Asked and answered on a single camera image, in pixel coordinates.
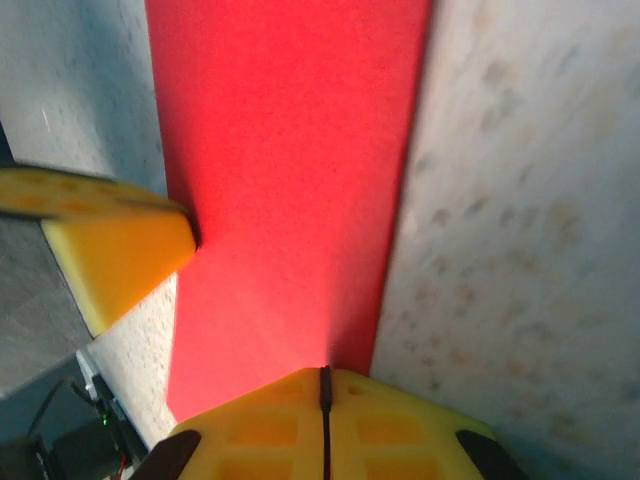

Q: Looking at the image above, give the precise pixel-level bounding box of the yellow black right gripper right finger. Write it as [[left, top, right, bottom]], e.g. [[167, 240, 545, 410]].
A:
[[327, 367, 532, 480]]

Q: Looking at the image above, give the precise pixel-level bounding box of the red paper sheet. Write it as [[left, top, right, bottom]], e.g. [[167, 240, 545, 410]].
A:
[[144, 0, 434, 424]]

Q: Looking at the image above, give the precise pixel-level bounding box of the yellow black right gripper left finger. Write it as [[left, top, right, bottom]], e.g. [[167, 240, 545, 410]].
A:
[[133, 367, 326, 480]]

